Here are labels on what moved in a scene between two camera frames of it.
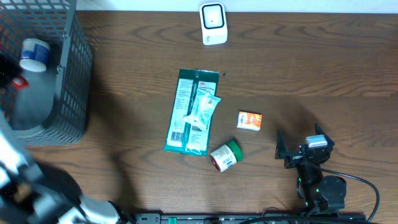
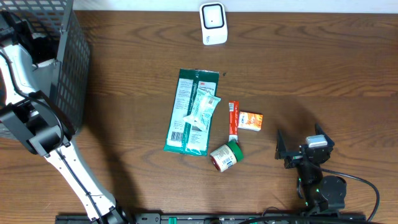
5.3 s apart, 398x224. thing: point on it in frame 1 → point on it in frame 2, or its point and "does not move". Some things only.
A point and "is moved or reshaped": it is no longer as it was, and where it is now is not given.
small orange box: x=249 y=121 does not move
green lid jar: x=226 y=157 does not move
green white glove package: x=182 y=136 does not move
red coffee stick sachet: x=20 y=83 is moved or reshaped
